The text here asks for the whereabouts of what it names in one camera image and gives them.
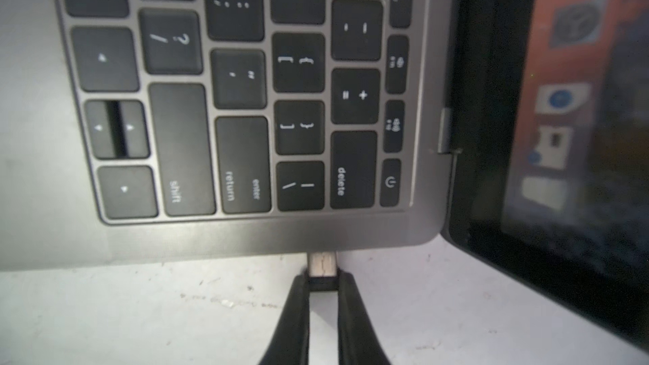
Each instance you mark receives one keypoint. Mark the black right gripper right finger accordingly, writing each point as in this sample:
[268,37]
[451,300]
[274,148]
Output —
[357,340]

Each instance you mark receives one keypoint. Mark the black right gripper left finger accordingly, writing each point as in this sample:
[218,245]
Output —
[290,341]

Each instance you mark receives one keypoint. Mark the small usb mouse receiver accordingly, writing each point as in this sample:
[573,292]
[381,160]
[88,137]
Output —
[323,272]

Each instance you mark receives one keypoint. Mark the grey laptop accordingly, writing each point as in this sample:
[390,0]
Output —
[161,130]

